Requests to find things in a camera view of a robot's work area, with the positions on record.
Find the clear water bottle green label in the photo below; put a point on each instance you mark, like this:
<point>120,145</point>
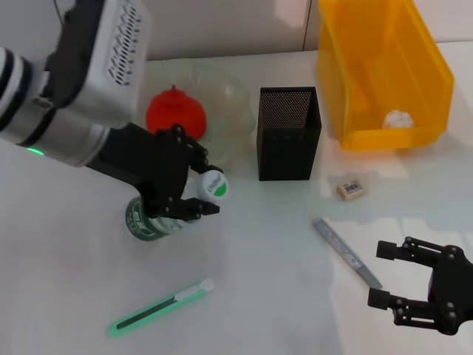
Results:
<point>212,185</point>

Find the orange fruit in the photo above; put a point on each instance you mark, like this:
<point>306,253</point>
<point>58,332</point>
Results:
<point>175,111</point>

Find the silver grey marker pen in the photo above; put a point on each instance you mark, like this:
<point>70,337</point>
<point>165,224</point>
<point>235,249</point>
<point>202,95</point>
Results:
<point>340,247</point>

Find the clear green glass fruit plate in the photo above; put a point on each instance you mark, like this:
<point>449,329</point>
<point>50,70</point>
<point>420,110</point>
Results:
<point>233,122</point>

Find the beige eraser with barcode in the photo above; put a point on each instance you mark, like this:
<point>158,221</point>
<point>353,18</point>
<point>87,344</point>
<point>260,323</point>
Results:
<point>353,189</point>

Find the white paper ball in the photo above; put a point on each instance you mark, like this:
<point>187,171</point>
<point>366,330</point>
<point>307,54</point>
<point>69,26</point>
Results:
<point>399,119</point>

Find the yellow plastic bin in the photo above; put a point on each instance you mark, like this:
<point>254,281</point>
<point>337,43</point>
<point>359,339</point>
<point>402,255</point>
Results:
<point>384,74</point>

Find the green utility knife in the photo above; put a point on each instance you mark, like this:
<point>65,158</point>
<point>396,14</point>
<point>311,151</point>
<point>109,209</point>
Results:
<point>162,305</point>

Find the silver vented left wrist box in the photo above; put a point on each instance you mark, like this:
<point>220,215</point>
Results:
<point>118,55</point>

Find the black mesh pen holder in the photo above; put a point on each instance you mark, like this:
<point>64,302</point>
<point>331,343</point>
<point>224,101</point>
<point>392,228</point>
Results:
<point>288,155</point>

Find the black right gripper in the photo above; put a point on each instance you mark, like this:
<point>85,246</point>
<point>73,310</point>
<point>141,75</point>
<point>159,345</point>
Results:
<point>452,292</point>

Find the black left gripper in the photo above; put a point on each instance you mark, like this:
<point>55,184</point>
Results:
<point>148,166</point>

